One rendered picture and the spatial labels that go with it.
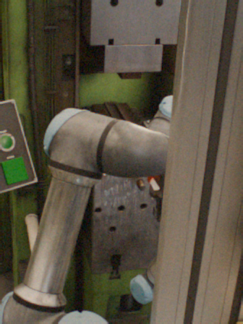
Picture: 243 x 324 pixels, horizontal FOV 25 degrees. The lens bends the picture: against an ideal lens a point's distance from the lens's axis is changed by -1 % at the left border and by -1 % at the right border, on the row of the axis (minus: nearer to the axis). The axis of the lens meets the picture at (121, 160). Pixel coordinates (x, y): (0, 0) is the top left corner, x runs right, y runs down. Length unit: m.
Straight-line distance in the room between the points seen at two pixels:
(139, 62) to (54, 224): 0.87
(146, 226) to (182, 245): 1.59
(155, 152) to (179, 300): 0.57
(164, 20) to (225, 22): 1.40
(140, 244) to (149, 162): 1.08
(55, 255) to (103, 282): 1.08
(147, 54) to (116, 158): 0.84
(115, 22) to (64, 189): 0.82
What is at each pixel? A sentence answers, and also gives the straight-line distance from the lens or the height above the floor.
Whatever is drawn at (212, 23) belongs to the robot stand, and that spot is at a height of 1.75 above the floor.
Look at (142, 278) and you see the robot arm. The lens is 1.45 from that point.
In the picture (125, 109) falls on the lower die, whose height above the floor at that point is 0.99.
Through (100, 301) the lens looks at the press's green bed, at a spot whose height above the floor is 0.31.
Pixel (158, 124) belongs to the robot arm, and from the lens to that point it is 1.50.
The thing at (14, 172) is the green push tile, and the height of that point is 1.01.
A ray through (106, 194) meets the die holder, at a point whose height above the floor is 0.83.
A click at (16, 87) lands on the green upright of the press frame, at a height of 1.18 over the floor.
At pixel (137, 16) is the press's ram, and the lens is 1.82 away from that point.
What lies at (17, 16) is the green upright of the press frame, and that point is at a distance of 1.90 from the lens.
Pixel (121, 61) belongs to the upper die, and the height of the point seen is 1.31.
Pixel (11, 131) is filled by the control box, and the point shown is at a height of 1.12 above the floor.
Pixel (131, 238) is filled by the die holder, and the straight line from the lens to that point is 2.11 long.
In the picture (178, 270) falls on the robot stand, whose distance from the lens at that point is 0.53.
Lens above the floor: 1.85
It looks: 27 degrees down
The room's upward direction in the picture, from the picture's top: 3 degrees clockwise
